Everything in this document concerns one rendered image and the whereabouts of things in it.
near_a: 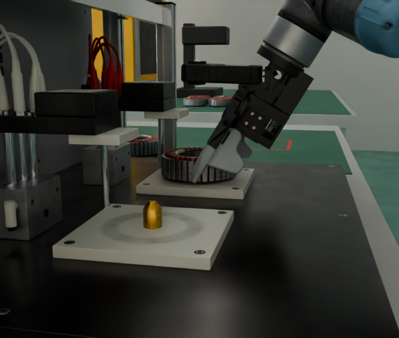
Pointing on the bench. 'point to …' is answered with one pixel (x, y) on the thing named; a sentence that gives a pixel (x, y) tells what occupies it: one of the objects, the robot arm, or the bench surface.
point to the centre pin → (152, 215)
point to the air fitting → (10, 206)
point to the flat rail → (128, 9)
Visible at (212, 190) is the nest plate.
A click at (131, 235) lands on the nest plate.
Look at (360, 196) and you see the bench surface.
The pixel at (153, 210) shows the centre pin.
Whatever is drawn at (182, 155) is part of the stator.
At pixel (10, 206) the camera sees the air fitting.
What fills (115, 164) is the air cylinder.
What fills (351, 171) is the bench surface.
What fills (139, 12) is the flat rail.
